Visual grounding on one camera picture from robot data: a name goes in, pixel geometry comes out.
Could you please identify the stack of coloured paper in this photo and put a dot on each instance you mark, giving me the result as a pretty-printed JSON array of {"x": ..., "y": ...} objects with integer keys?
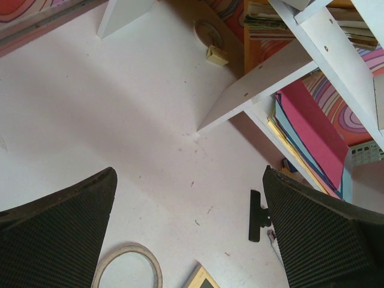
[{"x": 308, "y": 134}]

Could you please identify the masking tape roll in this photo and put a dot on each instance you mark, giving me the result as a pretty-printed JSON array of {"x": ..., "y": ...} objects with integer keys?
[{"x": 132, "y": 265}]

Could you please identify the yellow sticky note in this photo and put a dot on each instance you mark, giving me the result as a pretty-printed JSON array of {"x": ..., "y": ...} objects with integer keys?
[{"x": 288, "y": 168}]

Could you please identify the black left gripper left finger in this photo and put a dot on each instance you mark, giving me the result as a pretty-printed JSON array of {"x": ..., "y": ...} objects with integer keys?
[{"x": 55, "y": 241}]

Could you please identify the black binder clip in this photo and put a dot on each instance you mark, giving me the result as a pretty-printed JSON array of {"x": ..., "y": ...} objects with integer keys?
[{"x": 258, "y": 218}]

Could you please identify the round wooden disc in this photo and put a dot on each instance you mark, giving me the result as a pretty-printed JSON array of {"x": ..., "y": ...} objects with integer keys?
[{"x": 207, "y": 35}]

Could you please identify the white wooden bookshelf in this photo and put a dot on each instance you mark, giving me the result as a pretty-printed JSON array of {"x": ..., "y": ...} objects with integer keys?
[{"x": 341, "y": 79}]

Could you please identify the yellow sticky note pad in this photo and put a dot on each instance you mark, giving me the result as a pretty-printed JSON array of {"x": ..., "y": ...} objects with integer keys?
[{"x": 217, "y": 56}]

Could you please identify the yellow grey calculator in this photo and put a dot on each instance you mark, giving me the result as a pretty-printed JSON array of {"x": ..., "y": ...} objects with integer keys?
[{"x": 200, "y": 278}]

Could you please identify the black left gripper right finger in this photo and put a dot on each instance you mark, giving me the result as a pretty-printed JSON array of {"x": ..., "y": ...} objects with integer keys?
[{"x": 323, "y": 241}]

